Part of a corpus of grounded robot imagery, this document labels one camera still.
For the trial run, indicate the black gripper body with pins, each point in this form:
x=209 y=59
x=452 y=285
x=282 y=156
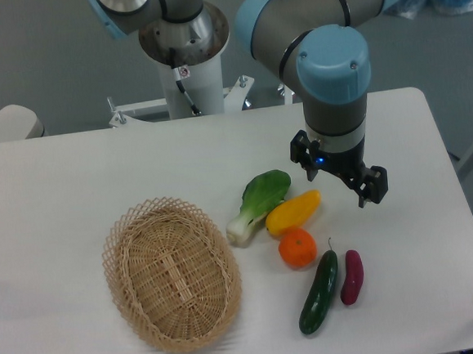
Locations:
x=347 y=166

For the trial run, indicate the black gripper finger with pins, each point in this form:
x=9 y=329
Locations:
x=373 y=185
x=300 y=154

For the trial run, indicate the dark green cucumber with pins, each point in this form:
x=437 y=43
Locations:
x=319 y=298

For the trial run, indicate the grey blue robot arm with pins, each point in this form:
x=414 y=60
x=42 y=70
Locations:
x=312 y=46

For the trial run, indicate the green bok choy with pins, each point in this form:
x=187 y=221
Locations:
x=262 y=195

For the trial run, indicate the yellow bell pepper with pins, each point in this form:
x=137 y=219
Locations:
x=293 y=213

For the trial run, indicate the purple eggplant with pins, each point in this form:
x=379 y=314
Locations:
x=354 y=278

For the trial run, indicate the orange tangerine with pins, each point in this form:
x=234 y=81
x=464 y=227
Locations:
x=298 y=248

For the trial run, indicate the woven wicker basket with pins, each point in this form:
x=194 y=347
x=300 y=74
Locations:
x=172 y=275

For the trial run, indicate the white chair back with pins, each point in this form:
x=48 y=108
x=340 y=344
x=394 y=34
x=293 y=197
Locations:
x=19 y=123

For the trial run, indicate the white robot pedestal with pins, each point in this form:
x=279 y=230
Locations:
x=188 y=60

